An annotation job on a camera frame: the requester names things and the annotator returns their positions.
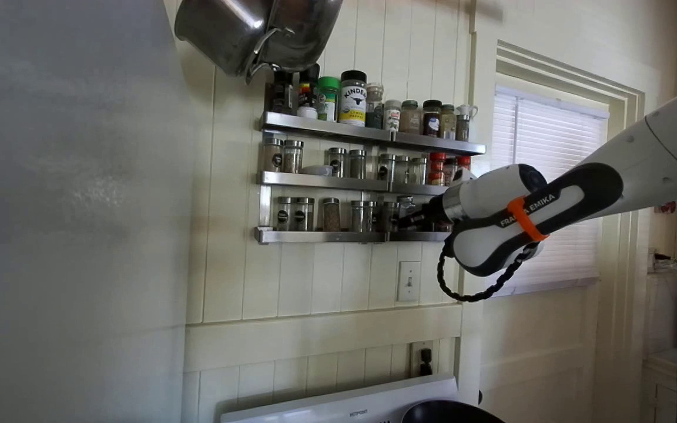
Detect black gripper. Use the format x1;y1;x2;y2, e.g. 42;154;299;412
393;192;451;235

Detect green cap spice bottle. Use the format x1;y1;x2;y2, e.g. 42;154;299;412
316;74;344;124

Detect small jar white label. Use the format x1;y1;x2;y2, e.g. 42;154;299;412
381;98;405;133

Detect orange velcro strap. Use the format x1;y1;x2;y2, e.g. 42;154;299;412
505;194;551;245

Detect cream panel door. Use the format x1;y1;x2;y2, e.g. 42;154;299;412
471;43;650;423

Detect white window blinds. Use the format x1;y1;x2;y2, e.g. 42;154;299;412
488;87;612;289

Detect steel pot with handle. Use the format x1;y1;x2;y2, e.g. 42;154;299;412
172;0;277;79

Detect small bottle white label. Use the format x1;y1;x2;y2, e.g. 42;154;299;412
296;79;319;123

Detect black frying pan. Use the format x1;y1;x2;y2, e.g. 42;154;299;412
399;398;507;423

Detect large bottle black cap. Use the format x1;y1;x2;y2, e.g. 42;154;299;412
339;67;371;126

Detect red cap spice bottle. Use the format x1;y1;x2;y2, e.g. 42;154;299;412
428;150;449;187
457;152;474;184

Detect jar with dark label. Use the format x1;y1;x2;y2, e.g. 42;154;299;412
420;98;445;141

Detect white light switch plate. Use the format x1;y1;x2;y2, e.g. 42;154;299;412
395;258;422;305

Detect wall outlet with black plug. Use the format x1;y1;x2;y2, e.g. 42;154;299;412
410;339;440;378

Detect hanging steel bowl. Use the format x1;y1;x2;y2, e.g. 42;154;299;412
254;0;346;74

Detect white refrigerator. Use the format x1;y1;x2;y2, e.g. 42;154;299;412
0;0;193;423

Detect small glass spice jar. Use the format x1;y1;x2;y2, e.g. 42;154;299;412
399;98;422;137
454;103;474;143
367;79;385;128
440;103;458;141

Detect dark glass bottle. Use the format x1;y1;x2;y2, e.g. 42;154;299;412
266;65;299;114

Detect white gas stove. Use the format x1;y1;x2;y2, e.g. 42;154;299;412
217;374;465;423

